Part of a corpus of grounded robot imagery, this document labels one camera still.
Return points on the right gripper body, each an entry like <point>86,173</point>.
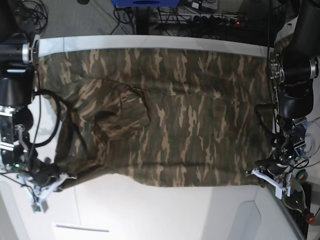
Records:
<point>36,175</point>

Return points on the camouflage t-shirt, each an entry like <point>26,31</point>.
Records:
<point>163,117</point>

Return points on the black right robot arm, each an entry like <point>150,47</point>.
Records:
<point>19,52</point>

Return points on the green tape roll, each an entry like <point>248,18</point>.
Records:
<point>302,176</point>

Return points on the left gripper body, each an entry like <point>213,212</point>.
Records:
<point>273,166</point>

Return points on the black power strip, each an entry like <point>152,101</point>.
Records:
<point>219,20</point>

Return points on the clear glass bottle red cap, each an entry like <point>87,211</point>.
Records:
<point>297,201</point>

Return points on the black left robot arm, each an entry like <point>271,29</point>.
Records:
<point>290,75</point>

